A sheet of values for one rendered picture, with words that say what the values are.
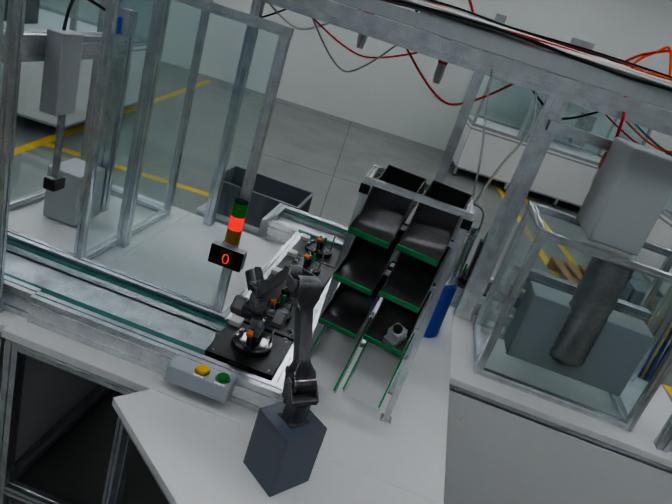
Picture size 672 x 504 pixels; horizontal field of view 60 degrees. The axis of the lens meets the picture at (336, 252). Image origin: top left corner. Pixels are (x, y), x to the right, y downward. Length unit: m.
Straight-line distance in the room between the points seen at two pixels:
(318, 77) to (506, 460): 10.35
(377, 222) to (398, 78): 10.53
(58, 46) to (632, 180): 2.14
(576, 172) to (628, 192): 8.47
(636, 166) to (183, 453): 1.86
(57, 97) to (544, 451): 2.38
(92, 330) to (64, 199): 0.93
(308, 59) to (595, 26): 5.51
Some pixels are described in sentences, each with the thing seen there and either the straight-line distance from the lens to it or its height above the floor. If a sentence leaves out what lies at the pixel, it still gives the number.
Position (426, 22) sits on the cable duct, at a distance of 2.22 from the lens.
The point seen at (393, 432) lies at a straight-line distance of 2.10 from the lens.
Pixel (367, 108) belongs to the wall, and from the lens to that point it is 12.32.
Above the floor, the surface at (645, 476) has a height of 0.75.
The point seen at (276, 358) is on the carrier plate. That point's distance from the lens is 2.04.
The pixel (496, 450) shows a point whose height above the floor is 0.60.
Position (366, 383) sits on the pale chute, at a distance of 1.96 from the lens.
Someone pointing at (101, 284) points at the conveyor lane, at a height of 0.92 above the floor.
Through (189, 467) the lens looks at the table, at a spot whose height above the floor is 0.86.
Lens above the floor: 2.10
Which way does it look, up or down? 22 degrees down
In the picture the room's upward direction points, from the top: 18 degrees clockwise
